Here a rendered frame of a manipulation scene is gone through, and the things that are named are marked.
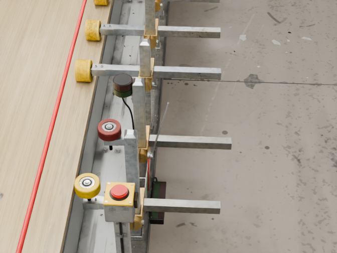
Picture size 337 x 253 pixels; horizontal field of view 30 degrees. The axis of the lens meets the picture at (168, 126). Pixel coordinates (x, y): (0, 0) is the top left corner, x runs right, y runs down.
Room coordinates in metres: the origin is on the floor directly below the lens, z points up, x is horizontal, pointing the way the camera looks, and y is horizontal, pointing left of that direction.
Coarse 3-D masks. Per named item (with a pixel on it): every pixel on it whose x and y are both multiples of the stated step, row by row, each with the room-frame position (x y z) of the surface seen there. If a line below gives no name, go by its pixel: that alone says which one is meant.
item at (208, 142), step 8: (120, 136) 1.52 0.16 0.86; (152, 136) 1.52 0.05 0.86; (160, 136) 1.52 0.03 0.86; (168, 136) 1.52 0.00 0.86; (176, 136) 1.52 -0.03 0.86; (184, 136) 1.52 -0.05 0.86; (192, 136) 1.52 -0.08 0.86; (104, 144) 1.51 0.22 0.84; (112, 144) 1.51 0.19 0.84; (120, 144) 1.51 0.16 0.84; (152, 144) 1.50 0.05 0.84; (160, 144) 1.50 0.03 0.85; (168, 144) 1.50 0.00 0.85; (176, 144) 1.50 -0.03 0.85; (184, 144) 1.50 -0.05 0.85; (192, 144) 1.49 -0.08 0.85; (200, 144) 1.49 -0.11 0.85; (208, 144) 1.49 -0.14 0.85; (216, 144) 1.49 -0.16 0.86; (224, 144) 1.49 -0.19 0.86
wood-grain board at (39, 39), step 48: (0, 0) 2.30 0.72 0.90; (48, 0) 2.30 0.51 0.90; (0, 48) 1.96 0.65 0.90; (48, 48) 1.96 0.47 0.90; (96, 48) 1.96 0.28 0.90; (0, 96) 1.68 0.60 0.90; (48, 96) 1.68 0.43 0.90; (0, 144) 1.44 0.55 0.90; (48, 192) 1.24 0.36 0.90; (0, 240) 1.06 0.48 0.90; (48, 240) 1.06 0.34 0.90
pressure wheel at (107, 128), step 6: (102, 120) 1.55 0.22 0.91; (108, 120) 1.55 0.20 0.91; (114, 120) 1.55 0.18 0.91; (102, 126) 1.52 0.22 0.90; (108, 126) 1.52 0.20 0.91; (114, 126) 1.52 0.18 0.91; (120, 126) 1.52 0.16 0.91; (102, 132) 1.49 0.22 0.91; (108, 132) 1.49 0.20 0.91; (114, 132) 1.49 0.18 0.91; (120, 132) 1.51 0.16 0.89; (102, 138) 1.49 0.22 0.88; (108, 138) 1.48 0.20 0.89; (114, 138) 1.49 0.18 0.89
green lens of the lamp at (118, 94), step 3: (114, 90) 1.46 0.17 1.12; (129, 90) 1.46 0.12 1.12; (114, 93) 1.47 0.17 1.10; (117, 93) 1.45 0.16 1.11; (120, 93) 1.45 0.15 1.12; (123, 93) 1.45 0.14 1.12; (126, 93) 1.45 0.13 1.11; (129, 93) 1.46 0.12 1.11; (117, 96) 1.46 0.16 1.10; (120, 96) 1.45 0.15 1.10; (123, 96) 1.45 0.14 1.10; (126, 96) 1.45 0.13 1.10
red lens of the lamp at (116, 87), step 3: (129, 75) 1.50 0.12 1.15; (132, 81) 1.48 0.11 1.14; (114, 84) 1.46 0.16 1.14; (129, 84) 1.46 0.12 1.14; (114, 87) 1.46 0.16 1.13; (117, 87) 1.45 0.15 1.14; (120, 87) 1.45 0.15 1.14; (123, 87) 1.45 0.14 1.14; (126, 87) 1.45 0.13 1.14; (129, 87) 1.46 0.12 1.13; (117, 90) 1.45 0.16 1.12; (120, 90) 1.45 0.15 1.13; (123, 90) 1.45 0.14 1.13; (126, 90) 1.45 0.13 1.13
